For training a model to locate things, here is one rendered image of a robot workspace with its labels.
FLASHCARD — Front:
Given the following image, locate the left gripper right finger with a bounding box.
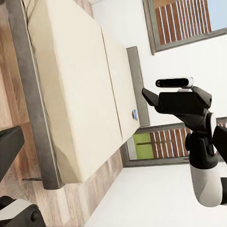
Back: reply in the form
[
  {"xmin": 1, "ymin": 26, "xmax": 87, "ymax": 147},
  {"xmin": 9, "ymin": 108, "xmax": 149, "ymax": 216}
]
[{"xmin": 212, "ymin": 125, "xmax": 227, "ymax": 164}]

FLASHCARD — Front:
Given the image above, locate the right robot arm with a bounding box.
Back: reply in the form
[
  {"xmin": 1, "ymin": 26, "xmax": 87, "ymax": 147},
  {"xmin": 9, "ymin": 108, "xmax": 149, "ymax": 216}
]
[{"xmin": 141, "ymin": 77, "xmax": 227, "ymax": 208}]

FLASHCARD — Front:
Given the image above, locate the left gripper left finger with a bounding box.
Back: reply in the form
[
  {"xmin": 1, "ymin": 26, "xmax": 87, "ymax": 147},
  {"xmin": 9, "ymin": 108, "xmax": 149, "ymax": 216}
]
[{"xmin": 0, "ymin": 126, "xmax": 25, "ymax": 183}]

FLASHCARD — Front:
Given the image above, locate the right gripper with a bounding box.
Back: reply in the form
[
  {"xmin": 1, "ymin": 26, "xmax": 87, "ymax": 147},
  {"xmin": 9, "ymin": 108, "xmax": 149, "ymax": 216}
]
[{"xmin": 141, "ymin": 86, "xmax": 212, "ymax": 123}]

